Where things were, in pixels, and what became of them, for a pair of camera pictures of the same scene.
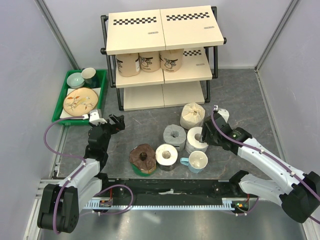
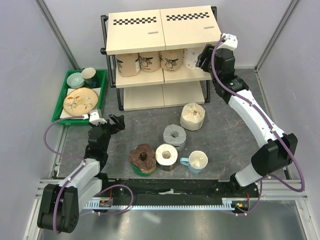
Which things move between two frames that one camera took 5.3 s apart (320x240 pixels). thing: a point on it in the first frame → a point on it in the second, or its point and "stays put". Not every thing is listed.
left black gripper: [119, 125] stays put
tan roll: [128, 64] stays put
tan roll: [171, 60] stays put
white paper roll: [193, 145] → [190, 56]
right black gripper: [205, 137] → [207, 53]
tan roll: [150, 61] stays put
